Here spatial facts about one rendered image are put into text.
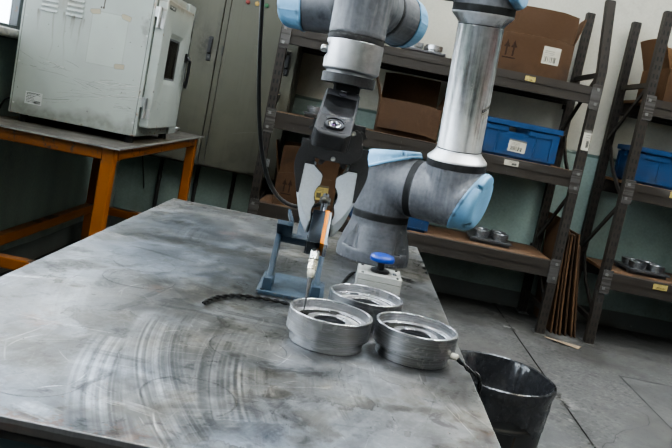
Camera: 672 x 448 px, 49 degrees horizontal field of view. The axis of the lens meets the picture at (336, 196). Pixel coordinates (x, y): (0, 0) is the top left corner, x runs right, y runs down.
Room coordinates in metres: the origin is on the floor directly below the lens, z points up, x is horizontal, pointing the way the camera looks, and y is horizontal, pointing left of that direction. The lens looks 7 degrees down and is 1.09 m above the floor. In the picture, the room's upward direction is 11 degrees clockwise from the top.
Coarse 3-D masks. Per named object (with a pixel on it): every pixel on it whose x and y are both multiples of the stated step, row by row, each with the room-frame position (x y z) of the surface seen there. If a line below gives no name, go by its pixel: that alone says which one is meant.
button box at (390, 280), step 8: (360, 264) 1.19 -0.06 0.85; (360, 272) 1.13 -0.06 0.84; (368, 272) 1.14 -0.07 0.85; (376, 272) 1.15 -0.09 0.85; (384, 272) 1.15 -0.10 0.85; (392, 272) 1.17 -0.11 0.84; (360, 280) 1.13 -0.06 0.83; (368, 280) 1.13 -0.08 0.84; (376, 280) 1.13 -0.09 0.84; (384, 280) 1.13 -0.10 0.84; (392, 280) 1.12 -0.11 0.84; (400, 280) 1.13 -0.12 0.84; (384, 288) 1.13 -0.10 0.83; (392, 288) 1.12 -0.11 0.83; (400, 288) 1.12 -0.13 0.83
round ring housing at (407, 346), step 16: (384, 320) 0.93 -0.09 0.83; (400, 320) 0.95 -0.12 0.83; (416, 320) 0.95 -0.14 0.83; (432, 320) 0.95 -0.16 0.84; (384, 336) 0.87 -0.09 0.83; (400, 336) 0.86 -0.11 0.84; (416, 336) 0.85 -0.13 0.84; (432, 336) 0.91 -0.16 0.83; (448, 336) 0.92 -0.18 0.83; (384, 352) 0.88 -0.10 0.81; (400, 352) 0.86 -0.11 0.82; (416, 352) 0.85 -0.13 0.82; (432, 352) 0.85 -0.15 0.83; (448, 352) 0.87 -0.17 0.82; (416, 368) 0.86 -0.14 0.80; (432, 368) 0.86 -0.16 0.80
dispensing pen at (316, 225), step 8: (320, 200) 0.98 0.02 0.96; (328, 200) 0.98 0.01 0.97; (320, 208) 0.97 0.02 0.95; (312, 216) 0.94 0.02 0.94; (320, 216) 0.94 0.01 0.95; (312, 224) 0.94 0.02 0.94; (320, 224) 0.94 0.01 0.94; (312, 232) 0.93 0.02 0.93; (320, 232) 0.93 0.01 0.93; (312, 240) 0.92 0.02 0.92; (304, 248) 0.94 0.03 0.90; (312, 248) 0.94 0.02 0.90; (312, 256) 0.93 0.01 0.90; (312, 264) 0.92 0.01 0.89; (312, 272) 0.92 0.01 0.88; (304, 304) 0.90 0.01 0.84
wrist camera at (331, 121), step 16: (336, 96) 0.95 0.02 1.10; (352, 96) 0.96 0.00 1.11; (320, 112) 0.90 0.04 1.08; (336, 112) 0.91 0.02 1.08; (352, 112) 0.92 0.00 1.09; (320, 128) 0.87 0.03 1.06; (336, 128) 0.87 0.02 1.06; (352, 128) 0.89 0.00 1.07; (320, 144) 0.87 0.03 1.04; (336, 144) 0.87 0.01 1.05
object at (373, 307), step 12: (336, 288) 1.03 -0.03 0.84; (348, 288) 1.05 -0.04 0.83; (360, 288) 1.06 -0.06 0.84; (372, 288) 1.06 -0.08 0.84; (336, 300) 0.98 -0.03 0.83; (348, 300) 0.97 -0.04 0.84; (360, 300) 1.03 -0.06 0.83; (372, 300) 1.03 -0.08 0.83; (384, 300) 1.04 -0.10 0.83; (396, 300) 1.03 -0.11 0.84; (372, 312) 0.96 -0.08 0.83; (372, 324) 0.97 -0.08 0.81
